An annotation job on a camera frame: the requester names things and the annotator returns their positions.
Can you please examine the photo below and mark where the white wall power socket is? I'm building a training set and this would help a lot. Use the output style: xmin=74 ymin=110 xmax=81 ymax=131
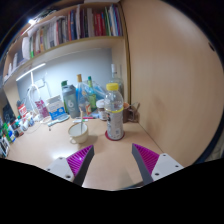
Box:
xmin=34 ymin=78 xmax=46 ymax=89

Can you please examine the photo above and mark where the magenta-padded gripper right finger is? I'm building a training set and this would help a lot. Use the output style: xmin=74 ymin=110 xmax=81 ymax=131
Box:
xmin=131 ymin=143 xmax=184 ymax=185

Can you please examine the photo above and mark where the wooden shelf unit with books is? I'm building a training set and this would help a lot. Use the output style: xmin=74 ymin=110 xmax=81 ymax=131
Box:
xmin=1 ymin=1 xmax=129 ymax=84

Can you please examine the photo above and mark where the red and white canister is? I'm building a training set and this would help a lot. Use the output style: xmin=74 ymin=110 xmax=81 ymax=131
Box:
xmin=18 ymin=103 xmax=28 ymax=118

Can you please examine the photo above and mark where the brown cup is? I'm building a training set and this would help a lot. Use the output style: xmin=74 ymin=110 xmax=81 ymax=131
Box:
xmin=122 ymin=102 xmax=140 ymax=124

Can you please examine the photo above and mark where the cream ceramic mug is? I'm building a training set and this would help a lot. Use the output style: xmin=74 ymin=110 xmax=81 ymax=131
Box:
xmin=67 ymin=122 xmax=90 ymax=145

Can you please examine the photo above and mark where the white and blue box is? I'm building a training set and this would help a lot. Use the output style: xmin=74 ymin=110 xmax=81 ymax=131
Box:
xmin=45 ymin=95 xmax=69 ymax=121

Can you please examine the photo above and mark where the tall clear glass bottle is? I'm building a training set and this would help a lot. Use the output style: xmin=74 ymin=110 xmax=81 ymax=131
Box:
xmin=109 ymin=63 xmax=125 ymax=101

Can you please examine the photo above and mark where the white and blue tube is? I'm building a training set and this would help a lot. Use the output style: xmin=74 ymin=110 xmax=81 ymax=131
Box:
xmin=47 ymin=114 xmax=71 ymax=128

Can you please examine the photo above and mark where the grey shaker bottle green lid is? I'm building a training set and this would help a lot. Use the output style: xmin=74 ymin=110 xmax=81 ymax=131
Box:
xmin=60 ymin=79 xmax=80 ymax=118

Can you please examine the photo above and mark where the green plastic container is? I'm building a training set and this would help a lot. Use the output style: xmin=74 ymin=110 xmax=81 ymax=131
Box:
xmin=2 ymin=123 xmax=14 ymax=143

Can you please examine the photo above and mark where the green glass bottle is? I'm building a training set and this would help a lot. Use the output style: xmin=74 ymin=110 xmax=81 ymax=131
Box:
xmin=86 ymin=75 xmax=98 ymax=113

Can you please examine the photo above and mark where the under-shelf tube light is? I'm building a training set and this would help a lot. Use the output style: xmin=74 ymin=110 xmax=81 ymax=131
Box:
xmin=15 ymin=62 xmax=47 ymax=82

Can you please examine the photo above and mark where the spoon in mug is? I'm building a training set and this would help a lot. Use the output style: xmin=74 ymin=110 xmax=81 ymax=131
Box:
xmin=79 ymin=109 xmax=84 ymax=134

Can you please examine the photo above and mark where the black bag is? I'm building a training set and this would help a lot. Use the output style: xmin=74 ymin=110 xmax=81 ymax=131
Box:
xmin=2 ymin=103 xmax=16 ymax=124

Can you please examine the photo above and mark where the clear plastic bottle yellow cap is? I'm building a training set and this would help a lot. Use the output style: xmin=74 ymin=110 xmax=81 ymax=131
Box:
xmin=103 ymin=82 xmax=125 ymax=141

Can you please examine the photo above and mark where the magenta carton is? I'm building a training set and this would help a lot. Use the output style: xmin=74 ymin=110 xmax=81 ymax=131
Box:
xmin=34 ymin=99 xmax=50 ymax=118

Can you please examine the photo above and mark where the clear bottle gold cap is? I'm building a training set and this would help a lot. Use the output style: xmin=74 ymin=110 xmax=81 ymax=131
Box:
xmin=75 ymin=73 xmax=88 ymax=116

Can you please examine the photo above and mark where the blue plastic bag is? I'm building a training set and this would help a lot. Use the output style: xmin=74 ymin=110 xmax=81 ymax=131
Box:
xmin=91 ymin=80 xmax=111 ymax=101

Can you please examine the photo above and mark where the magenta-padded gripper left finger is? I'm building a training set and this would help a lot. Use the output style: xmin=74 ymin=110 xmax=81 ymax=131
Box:
xmin=44 ymin=144 xmax=95 ymax=187

